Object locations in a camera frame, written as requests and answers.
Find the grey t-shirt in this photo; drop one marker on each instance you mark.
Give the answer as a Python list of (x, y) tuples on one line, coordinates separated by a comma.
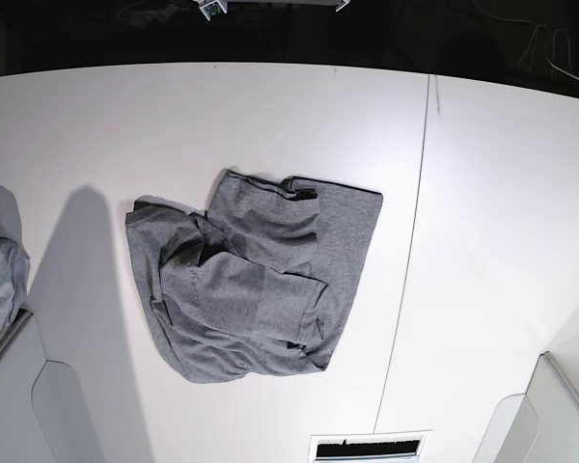
[(262, 282)]

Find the white left bin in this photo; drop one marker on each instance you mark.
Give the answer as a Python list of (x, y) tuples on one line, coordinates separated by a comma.
[(43, 413)]

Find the white bin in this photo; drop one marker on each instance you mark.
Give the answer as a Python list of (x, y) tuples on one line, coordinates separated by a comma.
[(538, 426), (43, 413)]

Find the white right bin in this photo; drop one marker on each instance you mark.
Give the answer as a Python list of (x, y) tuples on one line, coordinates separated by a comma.
[(538, 426)]

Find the table cable grommet slot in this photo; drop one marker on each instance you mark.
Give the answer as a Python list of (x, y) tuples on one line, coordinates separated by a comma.
[(406, 446)]

